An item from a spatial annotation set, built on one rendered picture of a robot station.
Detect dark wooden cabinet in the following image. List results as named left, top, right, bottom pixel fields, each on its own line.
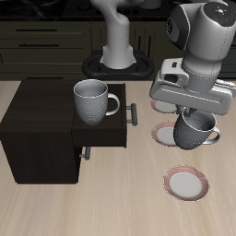
left=0, top=78, right=138, bottom=185

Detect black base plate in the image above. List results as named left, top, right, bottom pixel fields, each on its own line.
left=82, top=49, right=155, bottom=78

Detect grey dotted porcelain mug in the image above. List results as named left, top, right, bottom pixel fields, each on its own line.
left=172, top=110, right=222, bottom=151
left=73, top=78, right=121, bottom=126

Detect white plate with red rim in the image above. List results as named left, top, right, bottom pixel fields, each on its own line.
left=162, top=165, right=210, bottom=203
left=150, top=121, right=180, bottom=148
left=149, top=98, right=180, bottom=115

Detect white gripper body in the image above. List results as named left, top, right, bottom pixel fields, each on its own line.
left=149, top=70, right=236, bottom=116

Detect dark kitchen cupboards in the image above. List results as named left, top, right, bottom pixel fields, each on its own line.
left=0, top=0, right=236, bottom=82

